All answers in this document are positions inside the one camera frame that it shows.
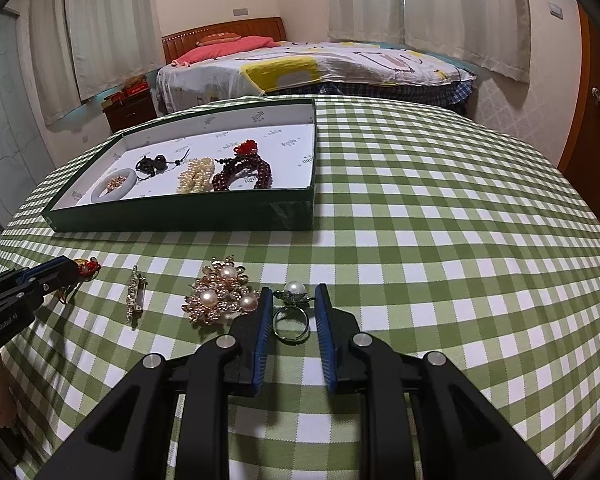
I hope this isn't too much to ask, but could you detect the dark bead cord ornament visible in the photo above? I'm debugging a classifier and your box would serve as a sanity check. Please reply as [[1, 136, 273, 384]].
[[135, 147, 193, 179]]

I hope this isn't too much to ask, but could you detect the patterned bedspread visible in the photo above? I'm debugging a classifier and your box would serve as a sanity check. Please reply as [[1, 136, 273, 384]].
[[156, 40, 478, 113]]

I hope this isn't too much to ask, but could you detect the rhinestone bar brooch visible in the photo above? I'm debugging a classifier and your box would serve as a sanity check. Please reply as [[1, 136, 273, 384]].
[[125, 264, 143, 327]]

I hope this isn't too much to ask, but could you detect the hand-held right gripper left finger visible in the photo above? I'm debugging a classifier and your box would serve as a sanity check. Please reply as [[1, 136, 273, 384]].
[[32, 286, 275, 480]]

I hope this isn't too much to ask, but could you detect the white pearl bracelet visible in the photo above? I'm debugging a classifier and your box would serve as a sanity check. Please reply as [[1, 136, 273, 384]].
[[176, 156, 216, 195]]

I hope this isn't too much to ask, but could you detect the white curtain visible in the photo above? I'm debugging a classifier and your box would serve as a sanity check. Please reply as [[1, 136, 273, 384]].
[[400, 0, 531, 83], [27, 0, 88, 128], [327, 0, 406, 46], [65, 0, 162, 102]]

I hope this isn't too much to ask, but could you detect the dark green shallow box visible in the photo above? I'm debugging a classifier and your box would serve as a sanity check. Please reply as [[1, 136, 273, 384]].
[[46, 97, 318, 233]]

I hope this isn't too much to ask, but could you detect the pearl flower brooch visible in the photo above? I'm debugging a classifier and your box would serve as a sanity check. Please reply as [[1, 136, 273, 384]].
[[182, 255, 261, 328]]

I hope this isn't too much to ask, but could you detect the small red gold charm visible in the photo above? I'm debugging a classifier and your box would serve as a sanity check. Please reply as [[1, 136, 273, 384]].
[[60, 257, 101, 305]]

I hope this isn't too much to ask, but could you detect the dark wooden nightstand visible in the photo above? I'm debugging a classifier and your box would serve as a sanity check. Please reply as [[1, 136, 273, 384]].
[[102, 92, 157, 133]]

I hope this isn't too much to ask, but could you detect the blue plaid bed sheet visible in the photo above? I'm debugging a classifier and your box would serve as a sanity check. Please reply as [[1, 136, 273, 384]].
[[270, 80, 476, 121]]

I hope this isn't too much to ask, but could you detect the frosted glass sliding wardrobe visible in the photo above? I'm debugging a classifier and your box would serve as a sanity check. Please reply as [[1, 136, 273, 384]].
[[0, 5, 56, 241]]

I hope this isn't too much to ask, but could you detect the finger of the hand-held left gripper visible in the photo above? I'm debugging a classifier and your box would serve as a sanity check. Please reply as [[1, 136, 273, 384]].
[[0, 276, 76, 311], [0, 256, 78, 291]]

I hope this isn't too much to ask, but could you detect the wooden bed headboard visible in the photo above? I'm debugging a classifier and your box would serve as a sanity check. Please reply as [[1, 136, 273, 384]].
[[161, 16, 287, 65]]

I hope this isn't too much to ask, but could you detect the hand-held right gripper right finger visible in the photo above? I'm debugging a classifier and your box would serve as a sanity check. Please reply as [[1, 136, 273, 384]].
[[314, 283, 556, 480]]

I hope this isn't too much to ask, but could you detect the white jade bangle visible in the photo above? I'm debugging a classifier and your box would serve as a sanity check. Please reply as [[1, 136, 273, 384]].
[[91, 167, 138, 203]]

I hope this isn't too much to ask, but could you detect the pink pillow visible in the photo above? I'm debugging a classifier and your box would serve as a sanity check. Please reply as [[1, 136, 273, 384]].
[[170, 35, 281, 67]]

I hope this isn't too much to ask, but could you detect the pearl ring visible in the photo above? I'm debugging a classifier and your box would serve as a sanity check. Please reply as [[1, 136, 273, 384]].
[[271, 280, 312, 345]]

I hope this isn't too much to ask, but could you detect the dark red bead bracelet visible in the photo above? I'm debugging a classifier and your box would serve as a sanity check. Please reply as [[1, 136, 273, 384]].
[[211, 152, 276, 192]]

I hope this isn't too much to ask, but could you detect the red flat box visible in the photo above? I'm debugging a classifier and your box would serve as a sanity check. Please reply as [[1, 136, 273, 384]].
[[102, 84, 151, 108]]

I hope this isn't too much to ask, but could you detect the brown wooden door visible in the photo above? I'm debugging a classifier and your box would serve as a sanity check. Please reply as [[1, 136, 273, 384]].
[[555, 0, 600, 196]]

